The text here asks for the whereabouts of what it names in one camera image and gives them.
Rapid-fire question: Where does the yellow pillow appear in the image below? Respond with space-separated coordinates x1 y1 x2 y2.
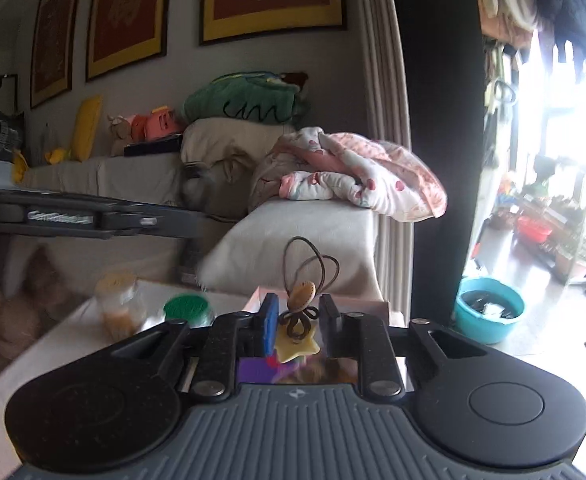
70 96 102 162

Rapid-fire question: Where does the brown plush toy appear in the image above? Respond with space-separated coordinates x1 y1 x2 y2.
108 116 134 157

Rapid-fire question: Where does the beige sofa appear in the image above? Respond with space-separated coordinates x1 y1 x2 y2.
20 154 382 300

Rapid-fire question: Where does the black flat box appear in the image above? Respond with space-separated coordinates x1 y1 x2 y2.
123 133 182 157

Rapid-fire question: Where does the green cushion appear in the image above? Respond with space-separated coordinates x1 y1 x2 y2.
176 72 309 126

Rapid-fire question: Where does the framed red picture middle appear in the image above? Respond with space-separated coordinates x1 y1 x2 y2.
85 0 169 82

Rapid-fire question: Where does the beige curtain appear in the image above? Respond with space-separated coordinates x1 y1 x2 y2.
356 0 413 323

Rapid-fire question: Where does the green lid glass jar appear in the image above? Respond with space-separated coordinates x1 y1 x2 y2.
163 294 215 328

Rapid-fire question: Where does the pink plush toy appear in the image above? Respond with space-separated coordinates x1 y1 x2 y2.
127 106 185 143

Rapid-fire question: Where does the clear jar beige lid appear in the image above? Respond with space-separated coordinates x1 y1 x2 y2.
95 272 147 341

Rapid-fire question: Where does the teal plastic basin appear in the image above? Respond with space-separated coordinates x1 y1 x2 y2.
453 276 525 344

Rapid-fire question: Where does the framed red picture left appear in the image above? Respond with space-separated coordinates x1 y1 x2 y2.
30 0 78 110

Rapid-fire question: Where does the pink floral blanket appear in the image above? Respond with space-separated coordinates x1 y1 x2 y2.
249 127 448 223

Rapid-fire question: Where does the cream pillow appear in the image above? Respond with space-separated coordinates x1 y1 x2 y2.
180 117 295 203

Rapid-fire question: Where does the brown hair tie star charm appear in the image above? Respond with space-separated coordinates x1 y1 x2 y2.
273 235 341 364

